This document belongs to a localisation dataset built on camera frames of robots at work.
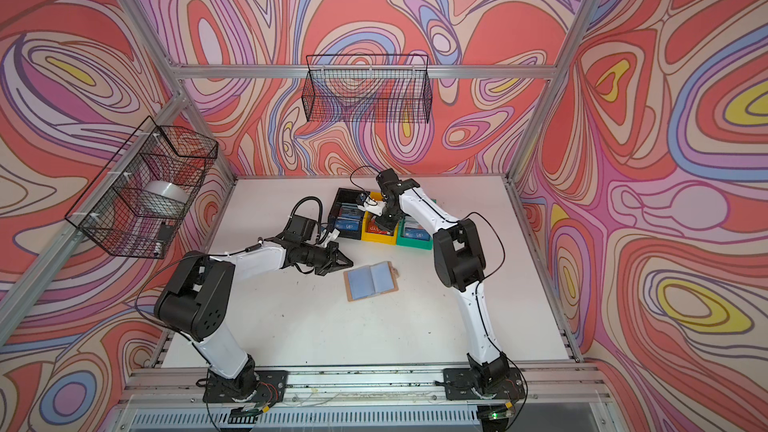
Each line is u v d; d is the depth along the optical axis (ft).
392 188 2.46
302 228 2.52
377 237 3.25
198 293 1.62
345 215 3.48
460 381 2.41
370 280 3.01
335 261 2.75
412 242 3.24
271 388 2.38
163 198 2.31
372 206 2.91
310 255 2.58
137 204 2.42
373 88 3.15
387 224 2.90
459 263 1.98
